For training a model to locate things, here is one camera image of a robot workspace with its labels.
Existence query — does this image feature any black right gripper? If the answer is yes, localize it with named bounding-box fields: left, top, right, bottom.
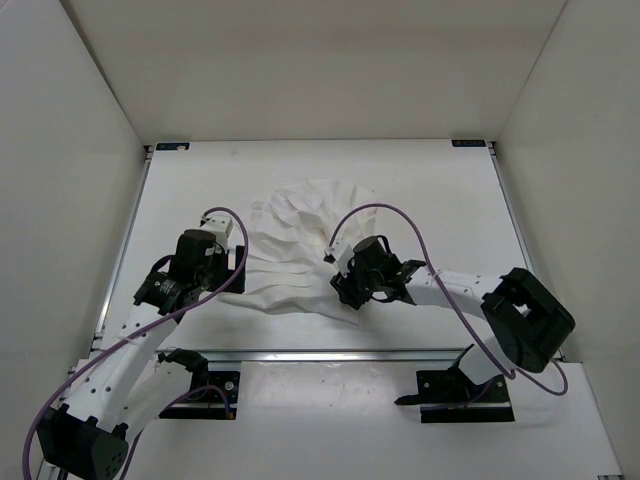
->
left=331, top=256, right=382, bottom=309

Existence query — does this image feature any white pleated skirt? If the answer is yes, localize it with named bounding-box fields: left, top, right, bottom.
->
left=219, top=179, right=376, bottom=324

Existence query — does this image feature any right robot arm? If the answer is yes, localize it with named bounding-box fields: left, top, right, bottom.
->
left=324, top=235, right=576, bottom=404

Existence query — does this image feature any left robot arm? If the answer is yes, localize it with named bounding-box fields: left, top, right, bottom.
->
left=35, top=217, right=246, bottom=479

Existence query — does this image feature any right blue corner label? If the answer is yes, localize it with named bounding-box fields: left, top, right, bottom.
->
left=451, top=139, right=486, bottom=148

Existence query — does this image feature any blue corner label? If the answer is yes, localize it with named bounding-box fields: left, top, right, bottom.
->
left=451, top=139, right=486, bottom=148
left=155, top=142, right=190, bottom=151

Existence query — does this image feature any left blue corner label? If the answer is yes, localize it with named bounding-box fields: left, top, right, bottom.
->
left=155, top=142, right=190, bottom=151

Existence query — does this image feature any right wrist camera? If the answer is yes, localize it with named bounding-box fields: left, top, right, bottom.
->
left=323, top=242, right=354, bottom=276

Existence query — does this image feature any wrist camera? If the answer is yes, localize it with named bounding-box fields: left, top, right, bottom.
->
left=200, top=213, right=234, bottom=251
left=323, top=242, right=354, bottom=276

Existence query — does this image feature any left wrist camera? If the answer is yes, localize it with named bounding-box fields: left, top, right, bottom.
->
left=200, top=213, right=234, bottom=251

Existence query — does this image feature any aluminium table front rail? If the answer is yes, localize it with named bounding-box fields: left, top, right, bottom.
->
left=198, top=349, right=462, bottom=363

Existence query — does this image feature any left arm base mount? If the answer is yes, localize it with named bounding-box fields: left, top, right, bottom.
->
left=157, top=349, right=241, bottom=421

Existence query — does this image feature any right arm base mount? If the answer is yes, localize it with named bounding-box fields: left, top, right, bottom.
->
left=394, top=348, right=515, bottom=424

